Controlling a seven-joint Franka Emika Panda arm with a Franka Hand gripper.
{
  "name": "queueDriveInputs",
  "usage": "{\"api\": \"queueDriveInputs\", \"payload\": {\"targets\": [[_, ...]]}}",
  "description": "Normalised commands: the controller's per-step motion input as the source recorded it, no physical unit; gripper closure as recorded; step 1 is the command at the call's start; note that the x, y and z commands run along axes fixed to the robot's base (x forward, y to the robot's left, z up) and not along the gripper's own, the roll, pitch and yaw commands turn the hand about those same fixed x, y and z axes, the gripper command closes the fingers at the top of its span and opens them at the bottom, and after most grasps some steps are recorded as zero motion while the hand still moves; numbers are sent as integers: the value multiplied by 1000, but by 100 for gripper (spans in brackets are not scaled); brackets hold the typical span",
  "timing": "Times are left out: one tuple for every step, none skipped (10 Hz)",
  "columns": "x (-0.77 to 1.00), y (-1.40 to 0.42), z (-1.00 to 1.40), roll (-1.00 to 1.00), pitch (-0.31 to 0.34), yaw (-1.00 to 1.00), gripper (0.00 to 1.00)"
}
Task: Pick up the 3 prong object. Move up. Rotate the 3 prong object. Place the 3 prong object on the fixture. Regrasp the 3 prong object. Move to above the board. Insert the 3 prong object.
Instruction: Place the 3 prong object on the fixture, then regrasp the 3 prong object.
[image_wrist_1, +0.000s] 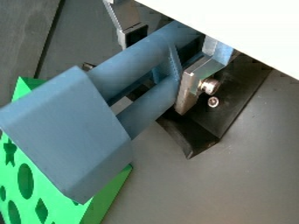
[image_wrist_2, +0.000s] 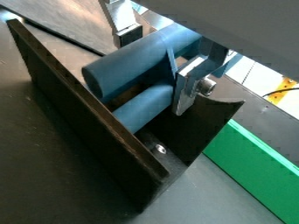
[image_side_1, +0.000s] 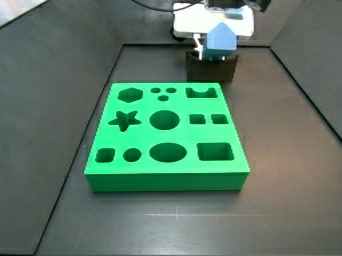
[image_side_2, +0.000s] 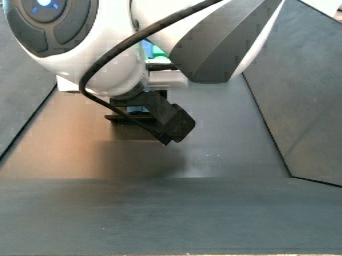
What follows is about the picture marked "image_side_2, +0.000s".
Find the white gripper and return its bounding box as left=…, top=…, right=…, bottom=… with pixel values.
left=56, top=58, right=188, bottom=92

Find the blue three prong object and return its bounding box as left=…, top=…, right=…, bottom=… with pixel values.
left=127, top=106, right=149, bottom=114

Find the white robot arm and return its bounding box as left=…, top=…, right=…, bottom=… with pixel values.
left=3, top=0, right=286, bottom=97

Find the black curved fixture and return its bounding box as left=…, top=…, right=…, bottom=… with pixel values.
left=109, top=93, right=168, bottom=123

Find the green shape sorting block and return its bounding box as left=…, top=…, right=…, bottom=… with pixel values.
left=141, top=40, right=170, bottom=63

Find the black camera cable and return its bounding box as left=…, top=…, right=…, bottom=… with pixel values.
left=77, top=0, right=224, bottom=144

